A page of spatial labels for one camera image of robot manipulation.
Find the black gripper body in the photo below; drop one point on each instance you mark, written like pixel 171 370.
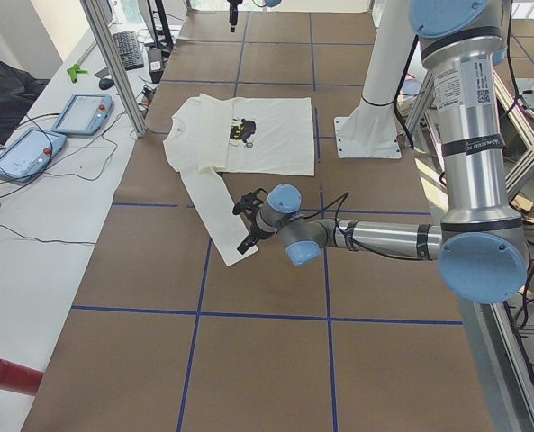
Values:
pixel 253 234

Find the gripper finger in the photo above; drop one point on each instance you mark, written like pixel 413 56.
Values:
pixel 251 243
pixel 242 247

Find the cream long-sleeve cat shirt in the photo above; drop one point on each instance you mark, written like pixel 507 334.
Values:
pixel 210 137

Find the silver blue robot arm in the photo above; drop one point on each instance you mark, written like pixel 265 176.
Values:
pixel 304 239
pixel 234 13

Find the brown paper table mat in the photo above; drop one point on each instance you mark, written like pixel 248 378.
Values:
pixel 163 336

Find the black power adapter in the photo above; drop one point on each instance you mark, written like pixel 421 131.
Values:
pixel 155 64

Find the black computer mouse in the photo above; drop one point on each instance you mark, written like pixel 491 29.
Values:
pixel 105 83

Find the far blue teach pendant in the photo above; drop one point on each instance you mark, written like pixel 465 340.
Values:
pixel 84 114

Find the blue teach pendant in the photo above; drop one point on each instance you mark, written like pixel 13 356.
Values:
pixel 30 154
pixel 84 114

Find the black keyboard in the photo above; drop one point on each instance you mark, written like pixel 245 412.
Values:
pixel 128 48

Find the green plastic part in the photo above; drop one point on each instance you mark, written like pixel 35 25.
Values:
pixel 74 71

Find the near blue teach pendant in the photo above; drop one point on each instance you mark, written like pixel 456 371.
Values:
pixel 30 154

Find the person in black jacket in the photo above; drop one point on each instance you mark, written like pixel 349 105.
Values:
pixel 18 92

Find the red cardboard tube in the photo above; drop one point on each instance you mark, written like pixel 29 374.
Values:
pixel 19 378

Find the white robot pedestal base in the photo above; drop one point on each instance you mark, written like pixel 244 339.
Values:
pixel 370 130

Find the aluminium frame post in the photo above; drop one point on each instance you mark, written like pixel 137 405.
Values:
pixel 103 37

